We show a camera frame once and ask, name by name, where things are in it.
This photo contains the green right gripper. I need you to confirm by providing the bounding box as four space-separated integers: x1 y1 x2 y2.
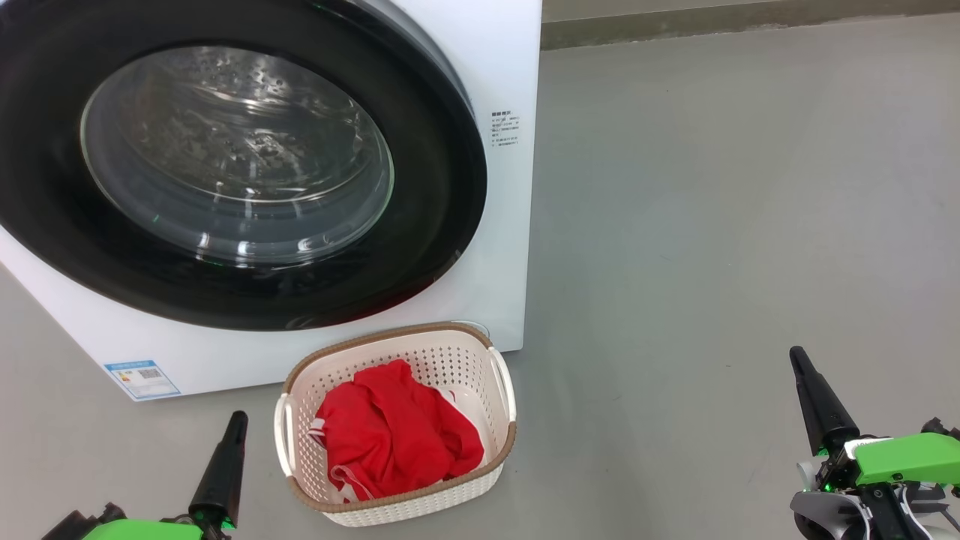
789 346 960 491

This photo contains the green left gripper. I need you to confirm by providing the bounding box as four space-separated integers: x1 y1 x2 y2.
41 410 249 540

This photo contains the red garment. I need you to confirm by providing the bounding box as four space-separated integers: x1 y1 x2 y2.
313 358 485 502

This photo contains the black washer door with glass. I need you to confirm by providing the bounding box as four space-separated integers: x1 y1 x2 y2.
0 0 488 332

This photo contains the cream perforated basket brown rim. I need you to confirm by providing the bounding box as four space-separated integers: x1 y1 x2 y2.
274 322 518 527

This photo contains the white front-load washing machine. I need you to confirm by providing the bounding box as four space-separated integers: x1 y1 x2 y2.
0 0 542 401

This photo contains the blue energy label sticker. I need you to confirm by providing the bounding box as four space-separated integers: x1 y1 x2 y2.
103 360 182 401

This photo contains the grey concrete step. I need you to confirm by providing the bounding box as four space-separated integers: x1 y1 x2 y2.
541 0 960 50

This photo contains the small printed text sticker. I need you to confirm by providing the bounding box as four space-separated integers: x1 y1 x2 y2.
491 111 521 148

